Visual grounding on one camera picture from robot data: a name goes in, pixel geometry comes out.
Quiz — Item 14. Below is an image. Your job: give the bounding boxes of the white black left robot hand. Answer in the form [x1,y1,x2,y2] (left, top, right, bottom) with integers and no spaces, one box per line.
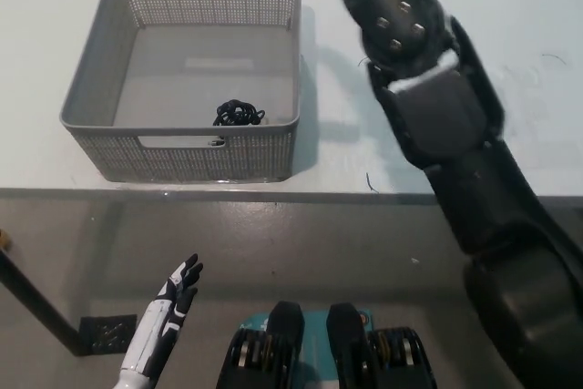
[118,252,205,381]

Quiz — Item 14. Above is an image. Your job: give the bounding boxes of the black floor plate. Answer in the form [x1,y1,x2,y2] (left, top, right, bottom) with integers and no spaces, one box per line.
[79,314,138,356]

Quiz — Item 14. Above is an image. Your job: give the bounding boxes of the black metal table leg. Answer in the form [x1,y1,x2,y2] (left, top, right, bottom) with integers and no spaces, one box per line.
[0,250,90,357]

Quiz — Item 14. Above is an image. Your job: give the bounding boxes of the black left robot body block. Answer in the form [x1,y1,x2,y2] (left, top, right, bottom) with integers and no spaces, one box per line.
[217,301,305,389]

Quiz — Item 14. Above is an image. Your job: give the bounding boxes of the black robot body block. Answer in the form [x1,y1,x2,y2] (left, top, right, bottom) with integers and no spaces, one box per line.
[326,302,434,389]
[217,301,305,389]

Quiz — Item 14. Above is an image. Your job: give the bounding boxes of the grey perforated plastic basket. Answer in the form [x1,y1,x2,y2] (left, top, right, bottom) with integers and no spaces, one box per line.
[58,0,302,183]

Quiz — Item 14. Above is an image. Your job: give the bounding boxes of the black right robot body block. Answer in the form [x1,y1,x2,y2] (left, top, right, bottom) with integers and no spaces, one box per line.
[326,302,434,389]

